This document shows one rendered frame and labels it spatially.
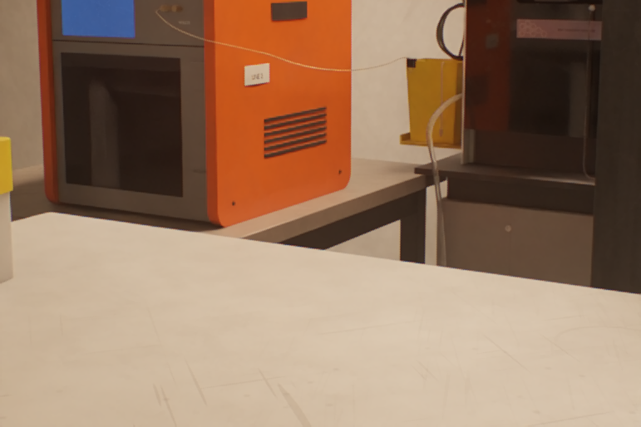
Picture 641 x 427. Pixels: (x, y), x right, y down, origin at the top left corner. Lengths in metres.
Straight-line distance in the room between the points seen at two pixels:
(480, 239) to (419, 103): 0.31
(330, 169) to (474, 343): 1.44
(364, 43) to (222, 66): 1.86
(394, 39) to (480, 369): 2.98
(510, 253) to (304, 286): 1.41
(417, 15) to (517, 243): 1.49
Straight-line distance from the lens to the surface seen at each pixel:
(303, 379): 0.63
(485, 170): 2.22
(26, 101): 4.52
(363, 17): 3.65
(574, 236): 2.15
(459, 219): 2.23
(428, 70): 2.32
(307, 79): 2.03
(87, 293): 0.81
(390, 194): 2.21
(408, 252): 2.42
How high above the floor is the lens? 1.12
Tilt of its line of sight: 11 degrees down
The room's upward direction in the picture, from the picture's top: straight up
